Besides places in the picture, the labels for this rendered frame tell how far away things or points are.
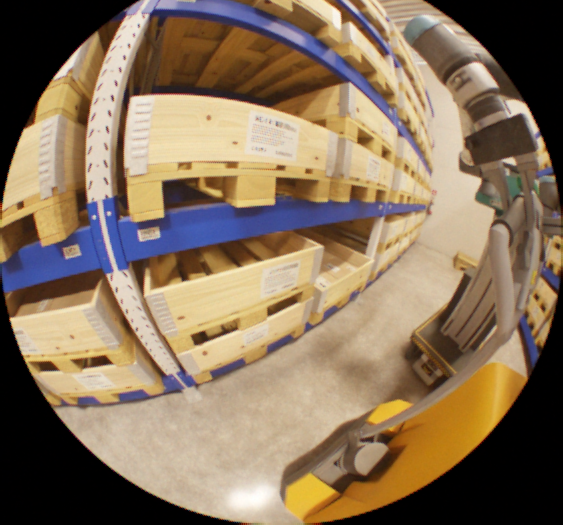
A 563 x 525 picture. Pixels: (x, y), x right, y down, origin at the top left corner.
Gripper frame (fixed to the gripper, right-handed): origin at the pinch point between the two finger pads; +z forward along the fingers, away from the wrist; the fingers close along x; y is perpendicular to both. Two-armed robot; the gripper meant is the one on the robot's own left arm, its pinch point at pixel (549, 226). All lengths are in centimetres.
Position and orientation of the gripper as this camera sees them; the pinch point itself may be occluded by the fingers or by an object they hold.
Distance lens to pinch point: 48.1
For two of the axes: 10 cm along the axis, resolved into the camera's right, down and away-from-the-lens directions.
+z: 0.7, -1.1, 9.9
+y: 9.9, 1.1, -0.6
